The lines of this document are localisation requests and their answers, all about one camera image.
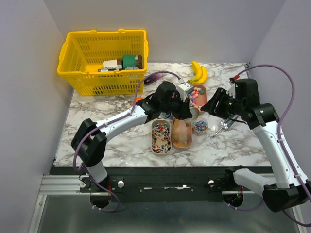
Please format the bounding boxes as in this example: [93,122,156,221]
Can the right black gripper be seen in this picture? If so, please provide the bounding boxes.
[200,87,244,120]

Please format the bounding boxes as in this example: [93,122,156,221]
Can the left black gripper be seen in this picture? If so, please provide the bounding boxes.
[160,93,193,121]

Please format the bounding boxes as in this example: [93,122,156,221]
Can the gold jar lid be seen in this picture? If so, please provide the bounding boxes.
[189,107,200,122]

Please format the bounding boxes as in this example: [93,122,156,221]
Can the blue tray swirl lollipops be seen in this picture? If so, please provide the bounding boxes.
[161,113,173,119]

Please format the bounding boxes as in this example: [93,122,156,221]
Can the clear plastic jar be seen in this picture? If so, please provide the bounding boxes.
[192,118,208,134]

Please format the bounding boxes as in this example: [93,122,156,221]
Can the metal candy scoop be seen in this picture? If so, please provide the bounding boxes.
[213,115,239,137]

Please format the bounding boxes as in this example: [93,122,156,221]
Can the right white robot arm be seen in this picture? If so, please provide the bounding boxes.
[201,79,311,212]

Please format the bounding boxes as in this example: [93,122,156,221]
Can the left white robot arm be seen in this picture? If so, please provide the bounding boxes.
[71,81,195,192]

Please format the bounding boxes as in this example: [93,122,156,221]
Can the pink tray star candies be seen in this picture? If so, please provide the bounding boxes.
[188,84,207,115]

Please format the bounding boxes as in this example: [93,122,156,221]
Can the pink tray popsicle candies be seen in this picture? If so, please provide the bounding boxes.
[172,118,192,150]

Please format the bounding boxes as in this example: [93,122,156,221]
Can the beige tray round lollipops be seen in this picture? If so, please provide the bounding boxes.
[151,119,172,155]

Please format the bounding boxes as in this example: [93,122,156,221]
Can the yellow banana bunch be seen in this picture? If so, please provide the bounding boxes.
[187,61,208,85]

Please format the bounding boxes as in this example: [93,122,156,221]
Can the purple eggplant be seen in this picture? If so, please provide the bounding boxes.
[144,73,163,85]

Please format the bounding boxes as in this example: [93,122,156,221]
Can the green and brown package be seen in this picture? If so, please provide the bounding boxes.
[122,55,143,69]

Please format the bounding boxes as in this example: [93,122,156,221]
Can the white and brown box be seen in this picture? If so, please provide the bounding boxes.
[103,59,122,70]

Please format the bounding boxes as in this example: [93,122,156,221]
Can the black flat box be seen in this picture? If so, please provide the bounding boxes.
[98,68,122,72]

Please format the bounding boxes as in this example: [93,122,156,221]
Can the yellow plastic shopping basket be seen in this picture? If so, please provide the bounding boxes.
[57,29,149,96]

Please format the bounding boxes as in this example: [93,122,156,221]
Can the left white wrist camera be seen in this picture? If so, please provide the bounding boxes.
[176,83,194,100]

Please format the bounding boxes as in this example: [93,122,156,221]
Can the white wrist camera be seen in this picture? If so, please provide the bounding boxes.
[176,83,194,100]
[226,84,236,98]

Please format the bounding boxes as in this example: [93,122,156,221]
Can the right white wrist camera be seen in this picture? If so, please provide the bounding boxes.
[226,84,236,98]

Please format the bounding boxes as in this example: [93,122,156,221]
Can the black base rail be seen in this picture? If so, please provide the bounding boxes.
[48,166,275,203]

